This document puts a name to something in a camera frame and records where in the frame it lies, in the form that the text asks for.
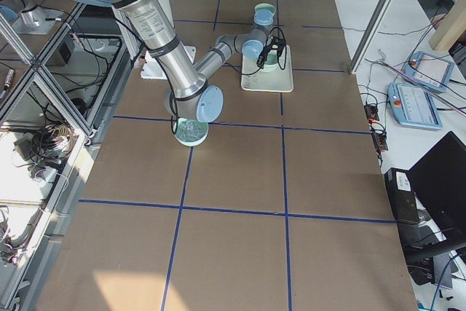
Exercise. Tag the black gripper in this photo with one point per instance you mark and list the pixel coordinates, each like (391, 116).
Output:
(264, 52)

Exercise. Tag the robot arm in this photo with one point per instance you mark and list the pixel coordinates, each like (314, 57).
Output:
(190, 95)

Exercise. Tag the cream bear print tray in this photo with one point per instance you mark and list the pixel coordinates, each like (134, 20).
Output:
(279, 80)

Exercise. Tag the green bowl with ice cubes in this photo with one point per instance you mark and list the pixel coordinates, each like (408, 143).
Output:
(190, 132)

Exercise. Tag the near blue teach pendant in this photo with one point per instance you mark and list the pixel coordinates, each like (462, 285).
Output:
(413, 107)

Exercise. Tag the blue teach pendant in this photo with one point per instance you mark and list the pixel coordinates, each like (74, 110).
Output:
(413, 107)
(431, 71)

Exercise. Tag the far blue teach pendant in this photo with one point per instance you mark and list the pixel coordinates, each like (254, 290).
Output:
(431, 71)

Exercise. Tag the black box device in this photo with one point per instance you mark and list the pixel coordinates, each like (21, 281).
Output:
(401, 197)

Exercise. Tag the black laptop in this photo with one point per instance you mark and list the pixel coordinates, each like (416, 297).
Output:
(438, 180)

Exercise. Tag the aluminium frame post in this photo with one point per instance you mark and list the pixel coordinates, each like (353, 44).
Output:
(369, 34)

